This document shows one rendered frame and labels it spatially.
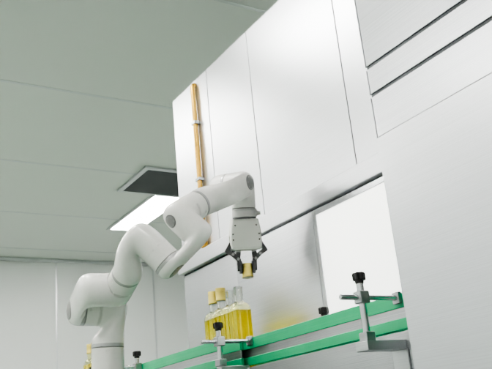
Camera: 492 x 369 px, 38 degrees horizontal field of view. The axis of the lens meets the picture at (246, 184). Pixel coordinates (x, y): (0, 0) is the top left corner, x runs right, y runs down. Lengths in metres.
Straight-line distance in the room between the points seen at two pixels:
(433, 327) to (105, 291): 1.03
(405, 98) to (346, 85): 0.78
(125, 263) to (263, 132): 0.81
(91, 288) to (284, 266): 0.63
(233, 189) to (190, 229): 0.21
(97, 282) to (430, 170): 1.06
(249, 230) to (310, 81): 0.53
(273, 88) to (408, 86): 1.15
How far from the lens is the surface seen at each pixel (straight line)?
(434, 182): 1.35
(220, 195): 2.08
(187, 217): 1.97
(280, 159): 2.43
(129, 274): 2.00
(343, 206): 2.09
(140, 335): 8.58
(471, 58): 1.34
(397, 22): 1.50
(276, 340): 2.06
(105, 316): 2.16
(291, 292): 2.28
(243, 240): 2.23
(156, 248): 1.96
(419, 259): 1.37
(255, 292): 2.46
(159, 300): 8.75
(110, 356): 2.15
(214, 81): 2.93
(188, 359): 2.32
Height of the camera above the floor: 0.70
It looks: 19 degrees up
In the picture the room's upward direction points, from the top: 6 degrees counter-clockwise
